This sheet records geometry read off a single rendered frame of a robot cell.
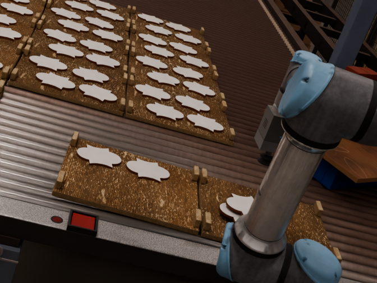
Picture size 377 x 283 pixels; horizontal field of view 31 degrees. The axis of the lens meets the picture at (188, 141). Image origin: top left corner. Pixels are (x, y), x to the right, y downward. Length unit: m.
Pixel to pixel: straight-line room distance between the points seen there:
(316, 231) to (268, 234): 0.74
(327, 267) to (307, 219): 0.71
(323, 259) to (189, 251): 0.45
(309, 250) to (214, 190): 0.68
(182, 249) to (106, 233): 0.20
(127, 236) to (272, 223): 0.52
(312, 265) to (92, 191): 0.70
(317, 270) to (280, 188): 0.21
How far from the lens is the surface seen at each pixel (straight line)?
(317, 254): 1.47
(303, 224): 2.11
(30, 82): 2.43
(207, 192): 2.05
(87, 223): 1.74
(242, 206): 1.96
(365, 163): 2.49
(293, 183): 1.29
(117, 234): 1.75
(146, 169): 2.04
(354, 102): 1.19
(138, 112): 2.44
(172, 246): 1.78
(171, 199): 1.95
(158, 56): 3.11
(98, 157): 2.02
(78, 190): 1.85
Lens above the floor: 1.86
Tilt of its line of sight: 23 degrees down
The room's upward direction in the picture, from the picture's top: 20 degrees clockwise
